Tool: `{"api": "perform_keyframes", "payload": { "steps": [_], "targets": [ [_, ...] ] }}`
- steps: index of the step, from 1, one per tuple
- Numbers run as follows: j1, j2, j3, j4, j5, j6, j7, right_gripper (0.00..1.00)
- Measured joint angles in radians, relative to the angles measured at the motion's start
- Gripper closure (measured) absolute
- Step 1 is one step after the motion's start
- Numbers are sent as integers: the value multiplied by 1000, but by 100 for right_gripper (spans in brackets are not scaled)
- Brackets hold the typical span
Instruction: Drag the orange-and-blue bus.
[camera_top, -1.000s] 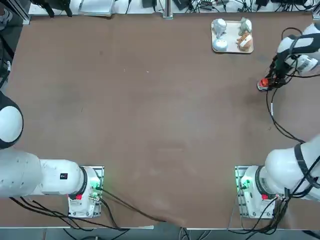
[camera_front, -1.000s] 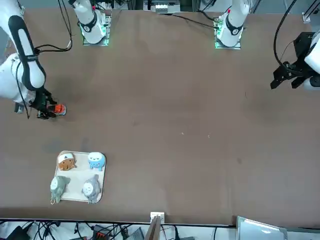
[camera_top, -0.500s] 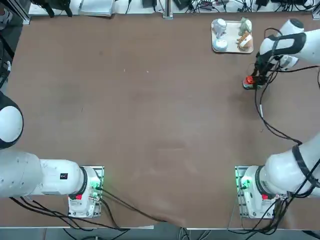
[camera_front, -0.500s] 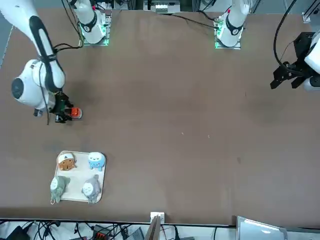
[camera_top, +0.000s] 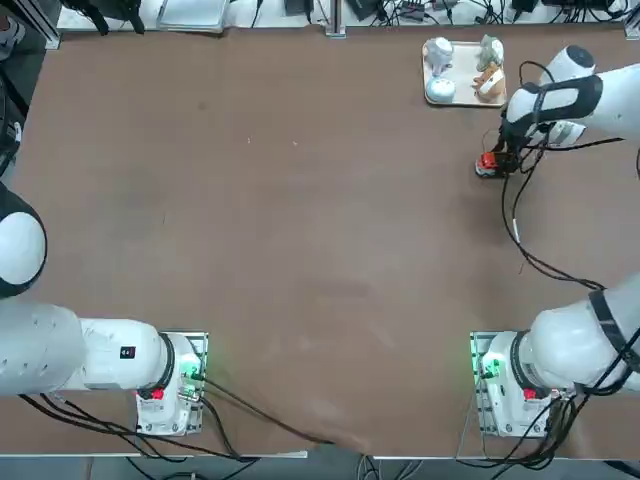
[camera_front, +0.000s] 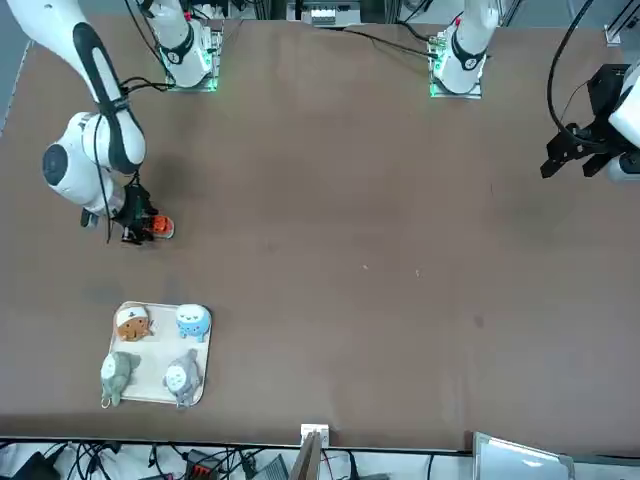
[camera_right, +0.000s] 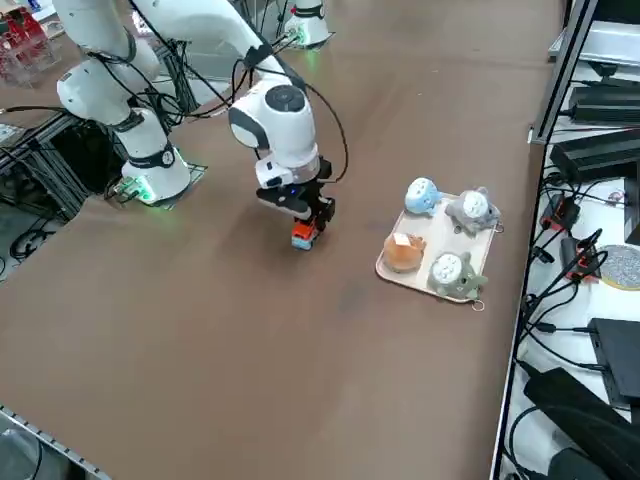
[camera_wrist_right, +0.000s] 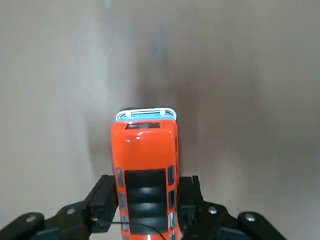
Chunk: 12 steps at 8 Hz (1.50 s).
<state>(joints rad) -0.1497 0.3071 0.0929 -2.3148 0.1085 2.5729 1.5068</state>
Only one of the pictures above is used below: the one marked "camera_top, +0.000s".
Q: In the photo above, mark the orange-and-blue toy bus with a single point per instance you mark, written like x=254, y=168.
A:
x=485, y=163

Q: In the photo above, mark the dark power adapter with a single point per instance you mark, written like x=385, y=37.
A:
x=367, y=9

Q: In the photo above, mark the brown hamster plush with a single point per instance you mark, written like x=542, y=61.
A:
x=490, y=86

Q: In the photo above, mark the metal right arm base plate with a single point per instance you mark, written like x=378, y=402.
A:
x=478, y=345

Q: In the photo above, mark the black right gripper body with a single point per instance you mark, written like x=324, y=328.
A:
x=519, y=139

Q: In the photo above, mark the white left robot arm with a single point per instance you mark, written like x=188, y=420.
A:
x=40, y=350

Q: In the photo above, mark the grey laptop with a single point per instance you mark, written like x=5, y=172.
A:
x=192, y=15

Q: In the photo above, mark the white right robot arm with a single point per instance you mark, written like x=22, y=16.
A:
x=565, y=350

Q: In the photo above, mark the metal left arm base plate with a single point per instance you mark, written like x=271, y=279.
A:
x=201, y=345

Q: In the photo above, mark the white rectangular tray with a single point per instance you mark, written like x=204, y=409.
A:
x=462, y=70

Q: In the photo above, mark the grey-green plush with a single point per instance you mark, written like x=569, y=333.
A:
x=490, y=51

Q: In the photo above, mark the light blue round plush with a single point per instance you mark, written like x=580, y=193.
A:
x=440, y=91

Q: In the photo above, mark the aluminium frame post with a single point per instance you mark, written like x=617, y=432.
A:
x=47, y=27
x=335, y=17
x=634, y=25

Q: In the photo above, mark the black power strip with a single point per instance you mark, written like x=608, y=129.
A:
x=414, y=9

